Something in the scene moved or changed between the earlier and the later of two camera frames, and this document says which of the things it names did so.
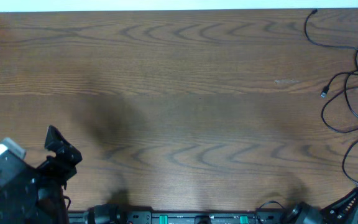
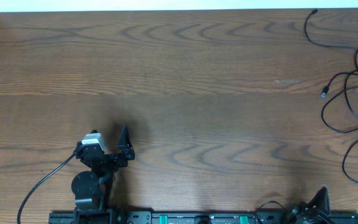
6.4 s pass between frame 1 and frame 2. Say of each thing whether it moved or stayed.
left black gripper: moved
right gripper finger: moved
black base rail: stayed
